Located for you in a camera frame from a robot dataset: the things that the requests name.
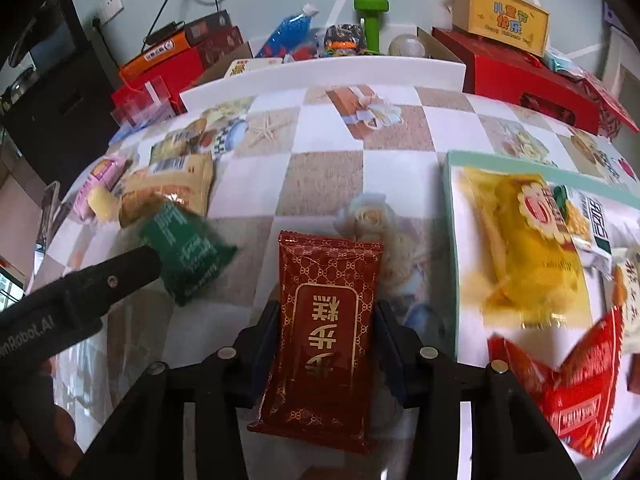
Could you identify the red patterned lidded box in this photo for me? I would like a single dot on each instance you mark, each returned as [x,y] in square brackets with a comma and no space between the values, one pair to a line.
[612,110]

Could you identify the teal rimmed white tray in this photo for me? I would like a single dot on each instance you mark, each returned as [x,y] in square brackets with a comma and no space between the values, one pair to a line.
[467,320]

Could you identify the pink purple cake roll packet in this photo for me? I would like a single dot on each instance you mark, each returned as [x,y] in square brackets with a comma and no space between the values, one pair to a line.
[102,172]

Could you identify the clear plastic ball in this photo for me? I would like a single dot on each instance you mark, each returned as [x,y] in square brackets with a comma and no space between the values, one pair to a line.
[406,46]

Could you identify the green dumbbell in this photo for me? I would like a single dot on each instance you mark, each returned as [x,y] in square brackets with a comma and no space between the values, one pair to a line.
[372,30]

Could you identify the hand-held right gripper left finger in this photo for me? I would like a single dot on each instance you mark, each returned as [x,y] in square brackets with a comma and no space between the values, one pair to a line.
[255,355]

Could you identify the white wall socket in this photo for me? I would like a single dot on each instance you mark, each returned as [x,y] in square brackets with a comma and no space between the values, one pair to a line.
[111,5]

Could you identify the plain red box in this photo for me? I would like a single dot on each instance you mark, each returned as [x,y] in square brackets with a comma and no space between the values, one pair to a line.
[170,77]

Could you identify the open cardboard box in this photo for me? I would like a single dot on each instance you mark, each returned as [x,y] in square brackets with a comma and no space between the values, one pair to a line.
[220,67]

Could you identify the white green corn packet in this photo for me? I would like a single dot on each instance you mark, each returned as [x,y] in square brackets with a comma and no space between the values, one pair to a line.
[590,220]

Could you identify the clear plastic box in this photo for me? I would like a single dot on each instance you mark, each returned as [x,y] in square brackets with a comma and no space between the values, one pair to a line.
[140,105]

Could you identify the dark red gold patterned packet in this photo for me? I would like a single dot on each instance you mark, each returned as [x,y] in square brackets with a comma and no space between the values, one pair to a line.
[320,340]

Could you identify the bright red snack packet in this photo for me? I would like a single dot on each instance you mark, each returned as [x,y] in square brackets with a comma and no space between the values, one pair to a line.
[575,390]

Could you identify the small yellow white box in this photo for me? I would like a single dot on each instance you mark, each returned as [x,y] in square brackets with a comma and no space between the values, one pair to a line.
[245,67]

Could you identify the dark brown carton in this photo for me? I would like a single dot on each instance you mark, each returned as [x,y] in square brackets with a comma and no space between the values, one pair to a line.
[215,30]

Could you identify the black appliance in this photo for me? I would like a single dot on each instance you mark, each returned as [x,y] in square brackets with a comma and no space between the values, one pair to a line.
[55,100]

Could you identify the small pale yellow cake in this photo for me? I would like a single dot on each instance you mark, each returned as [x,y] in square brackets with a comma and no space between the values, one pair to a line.
[102,202]

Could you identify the light blue wipes pack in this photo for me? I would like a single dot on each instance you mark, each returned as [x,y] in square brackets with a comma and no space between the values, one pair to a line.
[562,62]

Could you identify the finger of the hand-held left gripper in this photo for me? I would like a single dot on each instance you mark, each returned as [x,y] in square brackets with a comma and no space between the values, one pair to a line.
[115,280]

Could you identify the black power adapter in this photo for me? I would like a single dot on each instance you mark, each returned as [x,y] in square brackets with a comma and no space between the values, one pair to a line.
[160,34]

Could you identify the beige orange snack packet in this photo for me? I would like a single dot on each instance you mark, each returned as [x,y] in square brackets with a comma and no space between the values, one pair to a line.
[170,180]

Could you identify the blue filled plastic bottle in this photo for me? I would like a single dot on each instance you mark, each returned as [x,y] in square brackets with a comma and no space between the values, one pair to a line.
[287,30]

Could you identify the green snack packet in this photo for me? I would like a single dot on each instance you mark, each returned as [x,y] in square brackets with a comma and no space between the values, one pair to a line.
[190,255]

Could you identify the yellow snack packet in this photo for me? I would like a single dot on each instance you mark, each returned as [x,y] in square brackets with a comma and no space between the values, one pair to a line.
[525,260]

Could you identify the white nut pastry packet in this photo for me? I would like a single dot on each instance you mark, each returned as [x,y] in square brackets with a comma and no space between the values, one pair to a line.
[622,280]

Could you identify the white shelf unit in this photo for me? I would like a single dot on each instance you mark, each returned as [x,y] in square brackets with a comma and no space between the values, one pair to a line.
[617,55]

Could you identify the person's left hand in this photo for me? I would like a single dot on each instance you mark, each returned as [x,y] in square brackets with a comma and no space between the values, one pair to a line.
[55,425]

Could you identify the colourful toy bundle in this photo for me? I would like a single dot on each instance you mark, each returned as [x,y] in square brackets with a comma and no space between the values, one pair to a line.
[342,40]

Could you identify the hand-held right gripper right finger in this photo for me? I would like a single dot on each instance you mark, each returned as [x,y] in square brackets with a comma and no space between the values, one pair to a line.
[397,360]

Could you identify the large red gift box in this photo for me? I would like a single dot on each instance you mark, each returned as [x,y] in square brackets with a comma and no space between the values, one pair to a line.
[500,75]

